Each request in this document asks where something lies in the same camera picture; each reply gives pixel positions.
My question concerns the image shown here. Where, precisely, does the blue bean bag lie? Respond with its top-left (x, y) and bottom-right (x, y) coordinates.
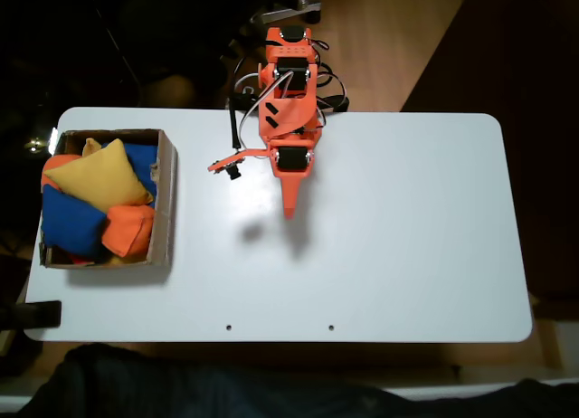
top-left (101, 141), bottom-right (159, 209)
top-left (40, 184), bottom-right (110, 261)

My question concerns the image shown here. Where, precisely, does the brown cardboard box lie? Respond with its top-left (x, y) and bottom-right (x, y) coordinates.
top-left (39, 128), bottom-right (178, 271)

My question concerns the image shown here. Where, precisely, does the orange bean bag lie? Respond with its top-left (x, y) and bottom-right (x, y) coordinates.
top-left (100, 204), bottom-right (157, 259)
top-left (41, 154), bottom-right (81, 189)

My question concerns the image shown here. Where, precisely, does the black table clamp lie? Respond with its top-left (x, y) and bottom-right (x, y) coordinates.
top-left (316, 93), bottom-right (351, 118)
top-left (226, 91), bottom-right (261, 113)

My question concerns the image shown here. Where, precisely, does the person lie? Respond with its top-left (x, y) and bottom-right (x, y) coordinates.
top-left (17, 343), bottom-right (579, 418)

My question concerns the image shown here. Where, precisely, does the black clamp block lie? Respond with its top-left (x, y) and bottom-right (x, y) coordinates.
top-left (0, 299), bottom-right (62, 332)

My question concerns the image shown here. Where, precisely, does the thin gripper servo wire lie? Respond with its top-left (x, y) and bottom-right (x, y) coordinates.
top-left (238, 71), bottom-right (295, 151)

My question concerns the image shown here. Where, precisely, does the orange camera mount with camera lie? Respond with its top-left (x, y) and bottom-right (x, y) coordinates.
top-left (207, 147), bottom-right (273, 182)

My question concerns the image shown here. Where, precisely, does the thick black camera cable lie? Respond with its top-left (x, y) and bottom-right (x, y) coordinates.
top-left (229, 54), bottom-right (255, 150)

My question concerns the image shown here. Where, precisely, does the forearm servo wire bundle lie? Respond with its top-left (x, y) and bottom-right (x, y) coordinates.
top-left (308, 37), bottom-right (350, 117)

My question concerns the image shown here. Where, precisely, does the white cable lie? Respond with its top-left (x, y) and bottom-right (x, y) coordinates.
top-left (236, 71), bottom-right (264, 92)

